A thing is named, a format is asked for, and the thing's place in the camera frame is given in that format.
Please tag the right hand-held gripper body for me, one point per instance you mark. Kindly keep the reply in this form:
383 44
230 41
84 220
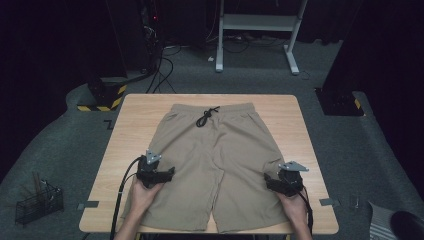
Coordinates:
290 180

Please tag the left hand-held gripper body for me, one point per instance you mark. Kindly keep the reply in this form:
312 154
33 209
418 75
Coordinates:
148 171

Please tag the person's left hand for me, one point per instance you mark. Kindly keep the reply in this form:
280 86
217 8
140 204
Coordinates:
141 196

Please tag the person's right hand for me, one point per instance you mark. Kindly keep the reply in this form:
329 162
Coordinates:
293 208

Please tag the grey tape strip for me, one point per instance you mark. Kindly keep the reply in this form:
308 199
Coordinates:
329 202
88 205

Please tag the black base with yellow stripes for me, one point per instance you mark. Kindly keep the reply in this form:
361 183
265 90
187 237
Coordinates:
105 96

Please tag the black base with yellow mark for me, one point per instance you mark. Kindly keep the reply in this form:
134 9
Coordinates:
340 101

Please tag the black computer tower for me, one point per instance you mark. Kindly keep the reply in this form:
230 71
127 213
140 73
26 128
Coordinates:
150 33

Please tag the white metal stand frame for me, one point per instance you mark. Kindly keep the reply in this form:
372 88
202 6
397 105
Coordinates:
260 23

